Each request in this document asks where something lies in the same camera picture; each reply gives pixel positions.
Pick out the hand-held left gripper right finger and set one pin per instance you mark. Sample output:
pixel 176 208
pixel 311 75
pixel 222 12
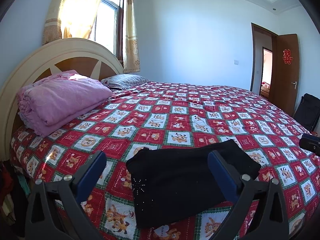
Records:
pixel 223 177

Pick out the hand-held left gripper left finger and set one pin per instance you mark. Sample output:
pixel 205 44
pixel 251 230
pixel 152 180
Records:
pixel 91 177

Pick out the black pants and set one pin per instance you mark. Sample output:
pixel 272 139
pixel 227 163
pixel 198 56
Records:
pixel 175 175

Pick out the black folding chair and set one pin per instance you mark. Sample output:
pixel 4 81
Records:
pixel 308 112

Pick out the brown wooden door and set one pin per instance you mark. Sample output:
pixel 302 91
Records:
pixel 282 85

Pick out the red checkered printed bedspread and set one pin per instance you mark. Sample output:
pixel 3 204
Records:
pixel 175 120

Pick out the pile of clothes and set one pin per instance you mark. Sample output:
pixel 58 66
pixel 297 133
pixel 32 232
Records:
pixel 10 192

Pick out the folded pink blanket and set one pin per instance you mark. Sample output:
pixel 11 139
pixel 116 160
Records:
pixel 62 97

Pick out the red paper door decoration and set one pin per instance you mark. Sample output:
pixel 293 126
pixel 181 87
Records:
pixel 287 56

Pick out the striped pillow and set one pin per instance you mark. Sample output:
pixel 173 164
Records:
pixel 127 81

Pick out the cream wooden headboard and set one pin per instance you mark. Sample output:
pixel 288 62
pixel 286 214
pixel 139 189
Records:
pixel 50 52

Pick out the yellow patterned curtain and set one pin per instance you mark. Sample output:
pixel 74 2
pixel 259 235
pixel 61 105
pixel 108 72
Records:
pixel 131 35
pixel 72 10

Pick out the window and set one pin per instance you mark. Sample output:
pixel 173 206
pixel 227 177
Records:
pixel 110 25

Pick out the brown door frame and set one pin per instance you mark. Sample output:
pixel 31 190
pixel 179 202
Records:
pixel 255 55

